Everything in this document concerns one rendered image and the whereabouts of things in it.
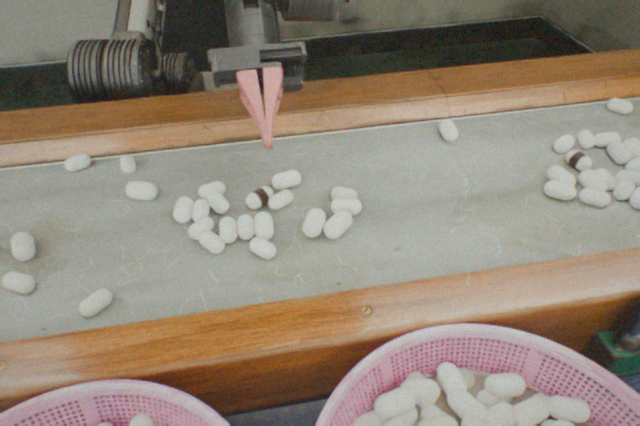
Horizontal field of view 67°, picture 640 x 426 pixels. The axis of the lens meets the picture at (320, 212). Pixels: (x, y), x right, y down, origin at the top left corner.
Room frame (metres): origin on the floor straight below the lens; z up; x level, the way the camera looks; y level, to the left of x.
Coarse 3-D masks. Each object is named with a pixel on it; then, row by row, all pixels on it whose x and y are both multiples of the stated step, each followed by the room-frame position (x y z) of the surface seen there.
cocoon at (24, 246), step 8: (24, 232) 0.38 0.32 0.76; (16, 240) 0.36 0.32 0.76; (24, 240) 0.36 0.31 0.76; (32, 240) 0.37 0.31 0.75; (16, 248) 0.35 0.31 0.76; (24, 248) 0.35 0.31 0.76; (32, 248) 0.36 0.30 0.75; (16, 256) 0.35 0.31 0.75; (24, 256) 0.35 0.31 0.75; (32, 256) 0.35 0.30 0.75
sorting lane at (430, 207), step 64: (384, 128) 0.59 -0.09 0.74; (512, 128) 0.58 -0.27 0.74; (576, 128) 0.58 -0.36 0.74; (0, 192) 0.47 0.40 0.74; (64, 192) 0.47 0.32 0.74; (192, 192) 0.46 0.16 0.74; (320, 192) 0.45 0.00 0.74; (384, 192) 0.45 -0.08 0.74; (448, 192) 0.44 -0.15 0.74; (512, 192) 0.44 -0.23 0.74; (576, 192) 0.44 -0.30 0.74; (0, 256) 0.36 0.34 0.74; (64, 256) 0.36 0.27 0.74; (128, 256) 0.35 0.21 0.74; (192, 256) 0.35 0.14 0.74; (256, 256) 0.35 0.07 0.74; (320, 256) 0.35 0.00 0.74; (384, 256) 0.34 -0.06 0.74; (448, 256) 0.34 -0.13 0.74; (512, 256) 0.34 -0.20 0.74; (0, 320) 0.28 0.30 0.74; (64, 320) 0.27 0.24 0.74; (128, 320) 0.27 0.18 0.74
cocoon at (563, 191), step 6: (546, 186) 0.43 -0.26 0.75; (552, 186) 0.43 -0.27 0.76; (558, 186) 0.43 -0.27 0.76; (564, 186) 0.43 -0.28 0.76; (570, 186) 0.42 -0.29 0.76; (546, 192) 0.43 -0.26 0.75; (552, 192) 0.42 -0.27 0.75; (558, 192) 0.42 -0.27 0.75; (564, 192) 0.42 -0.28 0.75; (570, 192) 0.42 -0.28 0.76; (564, 198) 0.42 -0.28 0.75; (570, 198) 0.42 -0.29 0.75
